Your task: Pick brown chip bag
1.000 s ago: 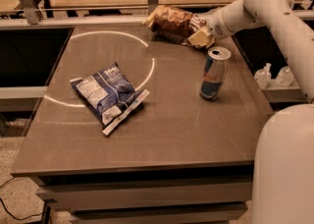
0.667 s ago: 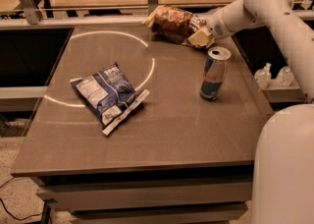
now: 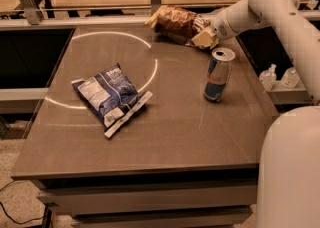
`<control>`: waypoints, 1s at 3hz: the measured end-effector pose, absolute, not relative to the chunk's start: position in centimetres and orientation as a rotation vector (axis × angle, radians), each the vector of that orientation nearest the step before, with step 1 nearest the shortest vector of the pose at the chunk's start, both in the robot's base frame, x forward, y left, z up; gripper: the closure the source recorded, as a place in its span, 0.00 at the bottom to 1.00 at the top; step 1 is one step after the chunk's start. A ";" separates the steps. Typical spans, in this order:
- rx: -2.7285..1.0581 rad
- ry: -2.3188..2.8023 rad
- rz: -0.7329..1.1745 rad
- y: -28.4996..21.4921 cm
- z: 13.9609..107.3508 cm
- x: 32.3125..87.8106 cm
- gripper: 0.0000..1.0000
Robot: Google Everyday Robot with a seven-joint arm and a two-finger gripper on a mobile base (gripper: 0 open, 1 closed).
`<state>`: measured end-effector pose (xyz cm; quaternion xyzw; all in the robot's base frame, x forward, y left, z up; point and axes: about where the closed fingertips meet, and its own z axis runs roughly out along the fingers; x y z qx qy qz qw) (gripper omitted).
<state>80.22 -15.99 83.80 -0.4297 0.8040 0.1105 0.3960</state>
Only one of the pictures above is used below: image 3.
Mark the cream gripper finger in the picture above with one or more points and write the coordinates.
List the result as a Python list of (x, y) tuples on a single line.
[(205, 39)]

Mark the brown chip bag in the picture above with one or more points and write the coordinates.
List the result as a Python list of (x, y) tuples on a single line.
[(177, 24)]

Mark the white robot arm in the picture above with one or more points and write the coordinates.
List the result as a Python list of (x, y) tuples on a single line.
[(288, 193)]

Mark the blue chip bag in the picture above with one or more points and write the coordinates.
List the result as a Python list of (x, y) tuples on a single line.
[(112, 97)]

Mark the Red Bull can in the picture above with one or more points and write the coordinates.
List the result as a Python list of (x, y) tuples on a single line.
[(218, 75)]

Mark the left clear sanitizer bottle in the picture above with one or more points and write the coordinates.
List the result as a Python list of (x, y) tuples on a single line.
[(268, 77)]

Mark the clear sanitizer bottle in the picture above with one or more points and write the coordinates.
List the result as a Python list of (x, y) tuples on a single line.
[(268, 77), (290, 78)]

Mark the right clear sanitizer bottle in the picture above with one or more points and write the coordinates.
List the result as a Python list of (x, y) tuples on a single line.
[(290, 78)]

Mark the grey table with drawers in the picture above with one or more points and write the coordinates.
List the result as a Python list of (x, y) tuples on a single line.
[(180, 162)]

